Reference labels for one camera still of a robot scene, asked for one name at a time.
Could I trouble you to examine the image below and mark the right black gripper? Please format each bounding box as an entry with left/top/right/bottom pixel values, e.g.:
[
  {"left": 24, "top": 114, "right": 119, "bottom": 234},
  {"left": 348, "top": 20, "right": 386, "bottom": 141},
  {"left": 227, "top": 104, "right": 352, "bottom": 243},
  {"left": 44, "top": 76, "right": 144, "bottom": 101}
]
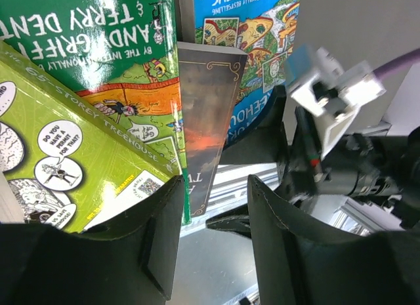
[{"left": 219, "top": 85, "right": 419, "bottom": 230}]

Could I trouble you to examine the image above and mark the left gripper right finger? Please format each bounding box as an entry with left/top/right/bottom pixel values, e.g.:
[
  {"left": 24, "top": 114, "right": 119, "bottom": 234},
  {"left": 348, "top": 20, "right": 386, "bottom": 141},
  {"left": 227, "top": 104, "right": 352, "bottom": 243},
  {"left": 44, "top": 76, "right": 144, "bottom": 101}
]
[{"left": 247, "top": 175, "right": 419, "bottom": 304}]

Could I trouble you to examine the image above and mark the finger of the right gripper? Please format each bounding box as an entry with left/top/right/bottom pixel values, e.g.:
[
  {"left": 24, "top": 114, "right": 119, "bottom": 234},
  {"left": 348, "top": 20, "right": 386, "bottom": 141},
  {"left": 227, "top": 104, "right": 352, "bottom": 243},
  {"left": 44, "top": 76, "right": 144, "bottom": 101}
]
[{"left": 206, "top": 214, "right": 251, "bottom": 238}]

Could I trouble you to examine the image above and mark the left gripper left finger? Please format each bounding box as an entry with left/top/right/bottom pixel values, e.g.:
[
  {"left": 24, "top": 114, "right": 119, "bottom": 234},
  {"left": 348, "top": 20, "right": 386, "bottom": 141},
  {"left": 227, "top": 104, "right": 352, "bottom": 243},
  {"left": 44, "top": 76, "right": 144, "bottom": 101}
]
[{"left": 1, "top": 176, "right": 184, "bottom": 304}]

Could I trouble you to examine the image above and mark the tale of two cities book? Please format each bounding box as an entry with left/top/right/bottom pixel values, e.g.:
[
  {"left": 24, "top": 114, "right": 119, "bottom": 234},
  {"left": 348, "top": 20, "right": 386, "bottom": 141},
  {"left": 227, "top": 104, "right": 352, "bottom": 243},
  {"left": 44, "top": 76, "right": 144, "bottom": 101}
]
[{"left": 178, "top": 42, "right": 247, "bottom": 217}]

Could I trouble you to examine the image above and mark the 26-storey treehouse blue book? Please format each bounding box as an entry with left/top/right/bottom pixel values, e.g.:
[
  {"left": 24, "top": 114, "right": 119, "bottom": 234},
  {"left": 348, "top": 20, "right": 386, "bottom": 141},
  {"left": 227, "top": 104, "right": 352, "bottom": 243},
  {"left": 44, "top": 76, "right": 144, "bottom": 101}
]
[{"left": 193, "top": 0, "right": 300, "bottom": 144}]

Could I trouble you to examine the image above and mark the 65-storey treehouse lime book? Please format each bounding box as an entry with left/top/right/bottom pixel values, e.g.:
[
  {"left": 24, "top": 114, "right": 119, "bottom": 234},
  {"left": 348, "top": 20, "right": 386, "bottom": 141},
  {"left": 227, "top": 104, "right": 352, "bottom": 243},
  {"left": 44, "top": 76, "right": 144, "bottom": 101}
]
[{"left": 1, "top": 43, "right": 181, "bottom": 233}]

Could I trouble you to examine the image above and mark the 104-storey treehouse green book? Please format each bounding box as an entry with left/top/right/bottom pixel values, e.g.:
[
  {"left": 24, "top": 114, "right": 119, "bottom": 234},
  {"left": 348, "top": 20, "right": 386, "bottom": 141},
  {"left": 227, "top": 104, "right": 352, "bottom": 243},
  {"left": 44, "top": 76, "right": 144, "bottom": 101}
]
[{"left": 0, "top": 0, "right": 192, "bottom": 226}]

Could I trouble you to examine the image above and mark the aluminium mounting rail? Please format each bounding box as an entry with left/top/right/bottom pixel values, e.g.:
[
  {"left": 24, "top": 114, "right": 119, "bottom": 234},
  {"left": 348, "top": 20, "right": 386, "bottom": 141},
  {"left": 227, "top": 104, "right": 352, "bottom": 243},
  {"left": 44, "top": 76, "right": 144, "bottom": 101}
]
[{"left": 180, "top": 121, "right": 420, "bottom": 305}]

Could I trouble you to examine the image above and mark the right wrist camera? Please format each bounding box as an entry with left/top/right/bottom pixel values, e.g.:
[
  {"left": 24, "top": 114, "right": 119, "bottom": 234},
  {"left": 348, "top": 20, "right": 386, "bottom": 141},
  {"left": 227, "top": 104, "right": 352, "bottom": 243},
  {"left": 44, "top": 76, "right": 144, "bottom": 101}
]
[{"left": 283, "top": 45, "right": 385, "bottom": 159}]

